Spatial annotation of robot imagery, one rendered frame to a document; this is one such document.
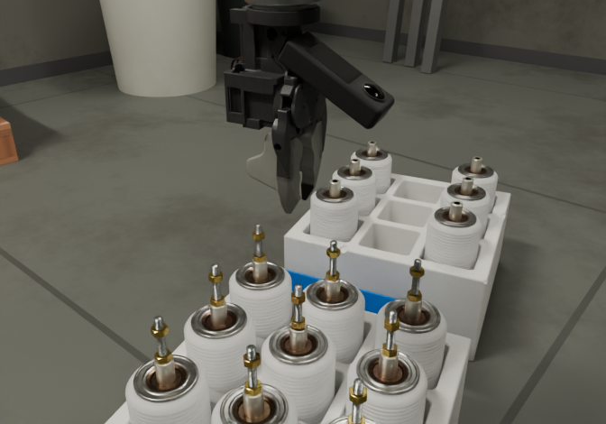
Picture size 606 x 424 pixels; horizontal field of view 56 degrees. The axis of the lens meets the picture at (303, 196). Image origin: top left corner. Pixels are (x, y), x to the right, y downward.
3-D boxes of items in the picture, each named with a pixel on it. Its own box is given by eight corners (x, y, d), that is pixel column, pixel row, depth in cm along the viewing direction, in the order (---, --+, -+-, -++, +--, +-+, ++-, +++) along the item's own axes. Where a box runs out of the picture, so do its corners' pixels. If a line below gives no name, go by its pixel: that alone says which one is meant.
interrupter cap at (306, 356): (309, 321, 77) (309, 317, 77) (339, 354, 71) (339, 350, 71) (259, 338, 74) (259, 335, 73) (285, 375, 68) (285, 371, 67)
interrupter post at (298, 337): (302, 338, 74) (302, 318, 72) (311, 349, 72) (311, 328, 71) (285, 344, 73) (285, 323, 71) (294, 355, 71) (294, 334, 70)
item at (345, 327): (357, 367, 94) (362, 276, 86) (362, 412, 85) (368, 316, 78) (299, 366, 94) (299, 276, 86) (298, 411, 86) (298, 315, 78)
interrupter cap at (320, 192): (359, 191, 114) (359, 188, 114) (345, 207, 108) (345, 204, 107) (324, 185, 117) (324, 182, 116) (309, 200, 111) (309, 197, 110)
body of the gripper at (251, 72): (262, 109, 65) (259, -1, 60) (330, 120, 62) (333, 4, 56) (224, 129, 59) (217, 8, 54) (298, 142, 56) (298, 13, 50)
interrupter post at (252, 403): (240, 408, 63) (239, 385, 62) (261, 400, 64) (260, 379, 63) (247, 423, 61) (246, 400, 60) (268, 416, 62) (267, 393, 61)
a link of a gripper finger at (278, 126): (289, 169, 61) (293, 87, 58) (303, 171, 60) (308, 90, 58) (266, 179, 57) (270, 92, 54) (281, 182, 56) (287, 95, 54)
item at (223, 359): (255, 446, 80) (250, 345, 72) (188, 444, 80) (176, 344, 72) (261, 394, 89) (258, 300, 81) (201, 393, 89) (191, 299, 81)
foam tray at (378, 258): (499, 260, 137) (511, 192, 129) (472, 362, 105) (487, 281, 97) (348, 227, 152) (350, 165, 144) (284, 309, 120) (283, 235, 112)
